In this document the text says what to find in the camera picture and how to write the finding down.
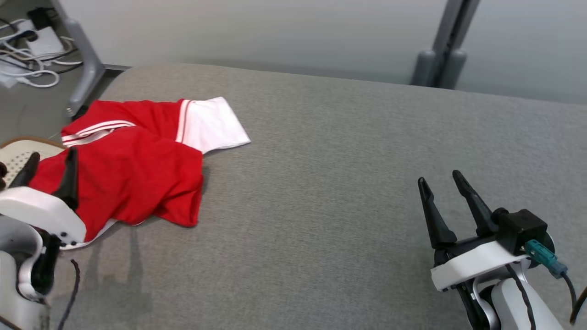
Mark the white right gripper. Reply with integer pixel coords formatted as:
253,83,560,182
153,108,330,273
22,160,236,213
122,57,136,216
417,170,532,292

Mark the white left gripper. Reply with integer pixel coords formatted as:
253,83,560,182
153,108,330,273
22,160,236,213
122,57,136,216
0,147,88,251

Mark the red shorts white trim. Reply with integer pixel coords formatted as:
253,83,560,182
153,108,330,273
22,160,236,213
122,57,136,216
28,126,205,250

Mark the white perforated laundry basket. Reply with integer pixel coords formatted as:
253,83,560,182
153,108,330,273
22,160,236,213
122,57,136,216
0,137,67,188

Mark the white power strip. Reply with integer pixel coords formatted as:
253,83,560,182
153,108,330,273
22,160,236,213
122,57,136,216
27,26,65,57

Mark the black power adapter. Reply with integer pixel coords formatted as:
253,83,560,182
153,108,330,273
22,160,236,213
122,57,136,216
27,7,55,31

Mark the teal right camera cable plug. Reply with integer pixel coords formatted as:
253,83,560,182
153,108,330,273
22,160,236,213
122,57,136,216
523,239,577,317

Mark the white coiled cable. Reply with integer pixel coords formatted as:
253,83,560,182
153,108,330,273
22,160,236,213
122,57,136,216
0,54,61,88

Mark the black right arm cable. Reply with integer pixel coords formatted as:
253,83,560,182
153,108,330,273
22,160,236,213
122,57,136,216
504,264,537,330

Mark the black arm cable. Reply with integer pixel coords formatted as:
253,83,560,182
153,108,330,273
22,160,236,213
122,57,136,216
504,264,537,330
55,259,81,330

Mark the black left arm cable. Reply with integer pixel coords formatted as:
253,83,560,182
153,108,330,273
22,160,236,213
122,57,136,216
55,259,81,330

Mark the grey metal frame leg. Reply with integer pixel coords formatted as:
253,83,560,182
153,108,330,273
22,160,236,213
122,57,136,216
50,0,107,119

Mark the grey metal frame post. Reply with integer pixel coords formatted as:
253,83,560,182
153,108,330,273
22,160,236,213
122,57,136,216
410,0,481,90

